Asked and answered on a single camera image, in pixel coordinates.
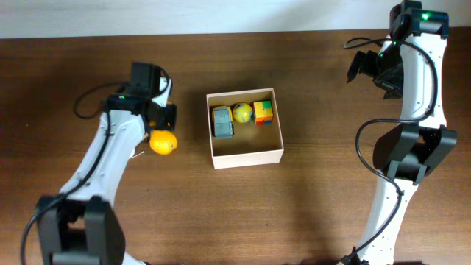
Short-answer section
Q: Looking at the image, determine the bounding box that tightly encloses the multicoloured puzzle cube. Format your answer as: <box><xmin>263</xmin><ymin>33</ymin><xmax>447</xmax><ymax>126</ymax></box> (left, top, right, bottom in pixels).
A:
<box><xmin>253</xmin><ymin>101</ymin><xmax>274</xmax><ymax>125</ymax></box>

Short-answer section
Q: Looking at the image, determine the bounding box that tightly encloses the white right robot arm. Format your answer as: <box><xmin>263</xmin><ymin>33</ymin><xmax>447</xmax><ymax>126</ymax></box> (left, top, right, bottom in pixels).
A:
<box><xmin>340</xmin><ymin>1</ymin><xmax>457</xmax><ymax>264</ymax></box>

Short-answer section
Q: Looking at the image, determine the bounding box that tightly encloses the pink cardboard box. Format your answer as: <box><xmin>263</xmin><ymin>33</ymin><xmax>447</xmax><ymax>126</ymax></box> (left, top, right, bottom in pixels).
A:
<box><xmin>206</xmin><ymin>88</ymin><xmax>284</xmax><ymax>169</ymax></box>

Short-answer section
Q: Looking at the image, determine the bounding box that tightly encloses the yellow grey toy truck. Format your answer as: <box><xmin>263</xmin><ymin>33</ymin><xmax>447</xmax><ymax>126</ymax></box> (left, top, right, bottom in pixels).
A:
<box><xmin>212</xmin><ymin>106</ymin><xmax>234</xmax><ymax>139</ymax></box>

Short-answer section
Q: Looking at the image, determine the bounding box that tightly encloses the yellow one-eyed ball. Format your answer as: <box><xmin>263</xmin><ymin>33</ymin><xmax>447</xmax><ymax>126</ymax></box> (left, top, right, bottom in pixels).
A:
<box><xmin>233</xmin><ymin>102</ymin><xmax>253</xmax><ymax>123</ymax></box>

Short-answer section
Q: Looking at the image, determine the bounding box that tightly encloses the orange rubber animal toy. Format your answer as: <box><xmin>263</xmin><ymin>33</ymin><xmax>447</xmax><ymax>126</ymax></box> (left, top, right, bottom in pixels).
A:
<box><xmin>149</xmin><ymin>130</ymin><xmax>177</xmax><ymax>155</ymax></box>

